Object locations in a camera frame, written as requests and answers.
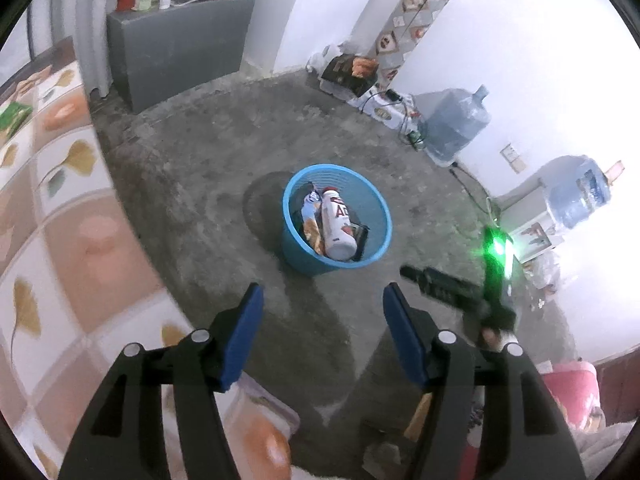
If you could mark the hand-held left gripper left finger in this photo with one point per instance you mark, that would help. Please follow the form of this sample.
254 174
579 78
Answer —
244 335

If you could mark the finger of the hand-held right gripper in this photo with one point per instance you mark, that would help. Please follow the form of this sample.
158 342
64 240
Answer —
440 282

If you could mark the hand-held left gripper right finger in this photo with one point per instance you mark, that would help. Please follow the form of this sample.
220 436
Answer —
404 335

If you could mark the blue plastic basket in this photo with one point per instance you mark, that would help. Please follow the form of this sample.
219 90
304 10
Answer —
300 255

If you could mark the person's right hand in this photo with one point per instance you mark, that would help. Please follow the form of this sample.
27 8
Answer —
491 340

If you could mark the white water dispenser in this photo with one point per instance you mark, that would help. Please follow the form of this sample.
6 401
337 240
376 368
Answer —
525 210

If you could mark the white drink bottle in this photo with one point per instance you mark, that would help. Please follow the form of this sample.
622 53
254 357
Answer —
337 230

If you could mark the orange snack wrapper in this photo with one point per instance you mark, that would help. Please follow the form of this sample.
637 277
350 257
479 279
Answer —
314 237

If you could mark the blue water jug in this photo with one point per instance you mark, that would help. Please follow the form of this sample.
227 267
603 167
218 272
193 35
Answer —
455 120
575 190

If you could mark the white blue wrapper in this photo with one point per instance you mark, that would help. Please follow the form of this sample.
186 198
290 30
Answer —
311 202

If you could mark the white carton box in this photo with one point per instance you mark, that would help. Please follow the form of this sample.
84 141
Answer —
380 110

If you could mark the black printed box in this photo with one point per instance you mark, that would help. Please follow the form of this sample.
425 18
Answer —
340 67

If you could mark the tall patterned box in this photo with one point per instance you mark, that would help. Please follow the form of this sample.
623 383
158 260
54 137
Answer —
410 25

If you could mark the grey cabinet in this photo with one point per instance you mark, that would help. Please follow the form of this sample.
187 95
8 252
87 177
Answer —
175 45

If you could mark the green pea snack packet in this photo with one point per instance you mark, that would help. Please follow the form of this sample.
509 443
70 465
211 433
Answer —
12 120

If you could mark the grey white curtain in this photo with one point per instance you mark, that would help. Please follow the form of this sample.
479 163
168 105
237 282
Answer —
90 35

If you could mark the light green small box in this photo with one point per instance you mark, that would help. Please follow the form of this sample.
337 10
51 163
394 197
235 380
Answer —
145 1

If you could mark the wall socket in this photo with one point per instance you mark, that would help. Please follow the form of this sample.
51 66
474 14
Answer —
512 157

